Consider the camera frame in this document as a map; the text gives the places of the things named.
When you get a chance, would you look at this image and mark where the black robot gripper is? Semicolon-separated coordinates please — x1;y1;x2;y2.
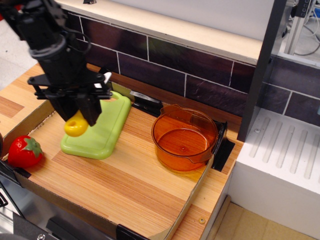
27;35;112;127

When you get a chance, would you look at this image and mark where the yellow handled white toy knife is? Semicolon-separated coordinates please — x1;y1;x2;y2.
64;72;112;137

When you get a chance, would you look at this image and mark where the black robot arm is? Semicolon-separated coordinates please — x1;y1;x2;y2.
0;0;112;126

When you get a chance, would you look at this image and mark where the green plastic cutting board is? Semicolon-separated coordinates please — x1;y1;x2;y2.
60;91;131;160

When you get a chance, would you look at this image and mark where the cardboard fence with black tape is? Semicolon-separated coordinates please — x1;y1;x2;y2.
0;68;236;240

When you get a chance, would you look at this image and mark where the red toy strawberry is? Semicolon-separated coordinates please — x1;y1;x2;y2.
7;135;43;168

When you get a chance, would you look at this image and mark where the orange transparent plastic pot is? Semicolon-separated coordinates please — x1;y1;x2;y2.
151;104;219;172

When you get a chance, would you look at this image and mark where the dark tiled backsplash shelf unit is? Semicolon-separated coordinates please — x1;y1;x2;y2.
61;0;320;141

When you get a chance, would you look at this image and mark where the white toy sink drainboard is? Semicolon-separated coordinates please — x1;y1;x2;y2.
228;109;320;239

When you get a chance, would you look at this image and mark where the aluminium frame with cables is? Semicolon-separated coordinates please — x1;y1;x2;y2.
280;0;320;61

